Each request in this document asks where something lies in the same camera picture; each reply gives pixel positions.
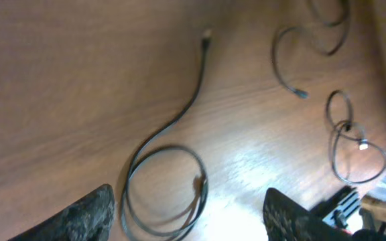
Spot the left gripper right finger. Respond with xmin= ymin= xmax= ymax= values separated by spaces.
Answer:
xmin=263 ymin=188 xmax=352 ymax=241

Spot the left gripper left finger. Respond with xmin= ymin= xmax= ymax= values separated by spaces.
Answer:
xmin=11 ymin=183 xmax=116 ymax=241

